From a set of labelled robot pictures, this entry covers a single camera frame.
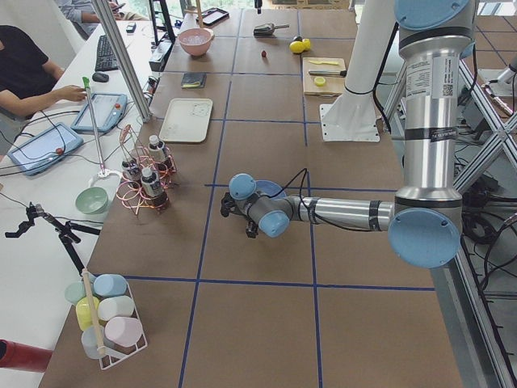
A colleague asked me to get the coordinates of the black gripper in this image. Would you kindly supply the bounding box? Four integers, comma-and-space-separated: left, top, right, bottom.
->
220, 192, 239, 217

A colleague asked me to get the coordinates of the blue round plate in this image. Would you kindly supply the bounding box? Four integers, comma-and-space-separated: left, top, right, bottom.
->
256, 179, 287, 200

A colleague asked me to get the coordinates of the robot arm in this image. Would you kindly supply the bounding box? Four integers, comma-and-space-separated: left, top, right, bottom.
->
221, 1, 478, 268

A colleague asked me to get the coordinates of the tea bottle front left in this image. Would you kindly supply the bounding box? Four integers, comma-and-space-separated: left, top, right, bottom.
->
141, 167, 168, 208

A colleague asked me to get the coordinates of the tea bottle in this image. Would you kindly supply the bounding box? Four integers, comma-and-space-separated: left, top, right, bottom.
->
122, 158, 141, 188
141, 167, 168, 208
149, 135, 172, 171

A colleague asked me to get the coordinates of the tea bottle front right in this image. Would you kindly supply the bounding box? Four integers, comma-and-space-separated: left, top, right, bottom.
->
149, 135, 172, 171

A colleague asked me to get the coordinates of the cream bear tray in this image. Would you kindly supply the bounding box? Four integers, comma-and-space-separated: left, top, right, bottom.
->
158, 98, 213, 143

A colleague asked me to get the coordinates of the tea bottle back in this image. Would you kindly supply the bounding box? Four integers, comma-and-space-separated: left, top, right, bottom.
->
122, 158, 141, 188

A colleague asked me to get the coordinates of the grey folded cloth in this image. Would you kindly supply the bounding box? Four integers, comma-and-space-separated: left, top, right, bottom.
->
181, 72, 207, 89

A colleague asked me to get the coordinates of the green bowl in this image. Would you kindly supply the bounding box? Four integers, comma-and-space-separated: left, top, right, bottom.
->
75, 187, 108, 214

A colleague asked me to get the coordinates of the teach pendant far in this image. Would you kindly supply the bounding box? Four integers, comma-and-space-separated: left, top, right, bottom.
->
70, 93, 128, 133

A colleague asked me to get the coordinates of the teach pendant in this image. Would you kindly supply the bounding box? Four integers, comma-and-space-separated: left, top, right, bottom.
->
7, 122, 84, 176
70, 93, 128, 133

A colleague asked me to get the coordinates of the half lemon slice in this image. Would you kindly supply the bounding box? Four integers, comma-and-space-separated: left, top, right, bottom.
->
313, 76, 326, 87

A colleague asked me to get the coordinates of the wooden cutting board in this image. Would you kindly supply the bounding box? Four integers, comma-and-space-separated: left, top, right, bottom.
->
302, 57, 347, 96

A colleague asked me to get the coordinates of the pink bowl of ice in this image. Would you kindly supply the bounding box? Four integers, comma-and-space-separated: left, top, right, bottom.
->
178, 27, 215, 57

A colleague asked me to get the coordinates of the small black tripod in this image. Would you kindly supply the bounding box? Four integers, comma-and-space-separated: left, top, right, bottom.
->
4, 203, 102, 280

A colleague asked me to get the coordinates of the large yellow lemon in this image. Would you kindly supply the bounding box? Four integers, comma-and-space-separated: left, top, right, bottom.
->
289, 40, 306, 54

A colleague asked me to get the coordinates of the yellow plastic knife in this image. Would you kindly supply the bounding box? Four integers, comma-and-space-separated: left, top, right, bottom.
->
308, 60, 339, 65

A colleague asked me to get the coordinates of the steel ice scoop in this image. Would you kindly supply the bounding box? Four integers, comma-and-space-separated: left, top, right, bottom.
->
253, 23, 290, 37

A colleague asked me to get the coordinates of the small yellow lemon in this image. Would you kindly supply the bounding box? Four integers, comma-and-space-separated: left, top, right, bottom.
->
300, 38, 312, 52

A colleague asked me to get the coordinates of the computer mouse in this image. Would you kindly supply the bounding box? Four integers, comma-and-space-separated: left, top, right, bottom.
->
92, 72, 110, 83

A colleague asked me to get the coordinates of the teach pendant near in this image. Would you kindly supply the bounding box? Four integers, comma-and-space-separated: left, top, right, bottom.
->
7, 122, 84, 176

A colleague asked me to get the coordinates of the black keyboard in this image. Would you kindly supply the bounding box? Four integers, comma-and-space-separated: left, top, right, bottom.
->
95, 35, 118, 72

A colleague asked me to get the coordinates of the person in black shirt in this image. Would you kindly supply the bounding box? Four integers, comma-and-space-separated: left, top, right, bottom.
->
1, 25, 86, 117

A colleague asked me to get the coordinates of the red bottle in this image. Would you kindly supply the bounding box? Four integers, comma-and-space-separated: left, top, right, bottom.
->
1, 339, 53, 373

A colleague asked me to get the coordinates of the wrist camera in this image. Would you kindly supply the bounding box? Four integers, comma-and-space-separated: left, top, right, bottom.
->
246, 221, 259, 238

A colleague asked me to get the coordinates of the copper wire bottle rack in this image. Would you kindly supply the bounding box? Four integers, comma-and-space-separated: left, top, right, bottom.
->
116, 124, 177, 214

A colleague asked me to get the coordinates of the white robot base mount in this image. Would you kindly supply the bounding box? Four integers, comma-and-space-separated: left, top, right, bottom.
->
320, 0, 395, 142

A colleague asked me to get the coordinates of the steel knife handle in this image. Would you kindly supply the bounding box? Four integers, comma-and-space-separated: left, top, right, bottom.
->
308, 70, 347, 78

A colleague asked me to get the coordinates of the white wire cup rack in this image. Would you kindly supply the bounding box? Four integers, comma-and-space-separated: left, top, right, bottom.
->
65, 268, 149, 370

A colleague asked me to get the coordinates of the aluminium frame post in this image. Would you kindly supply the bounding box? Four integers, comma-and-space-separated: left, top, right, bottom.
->
92, 0, 151, 123

